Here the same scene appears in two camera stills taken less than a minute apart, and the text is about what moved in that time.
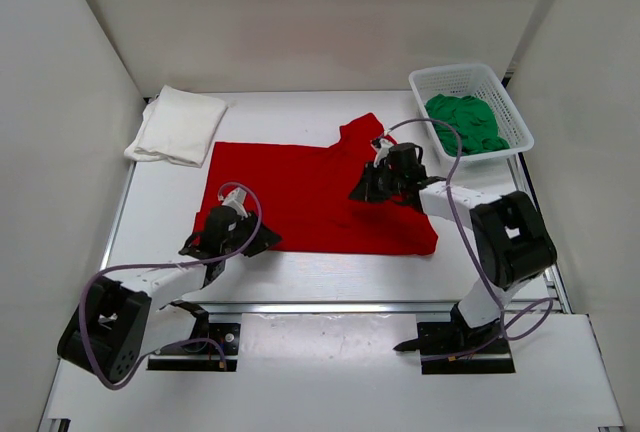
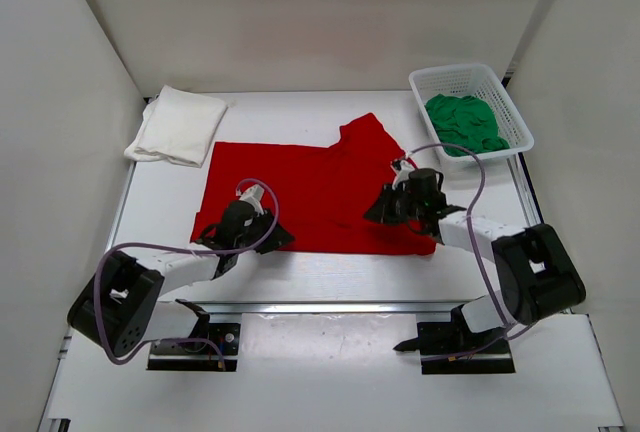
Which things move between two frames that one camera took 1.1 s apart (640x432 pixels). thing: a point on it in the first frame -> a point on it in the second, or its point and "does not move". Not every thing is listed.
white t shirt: (177, 125) does not move
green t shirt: (475, 121) does not move
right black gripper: (367, 191) -> (382, 210)
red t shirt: (302, 194) does not move
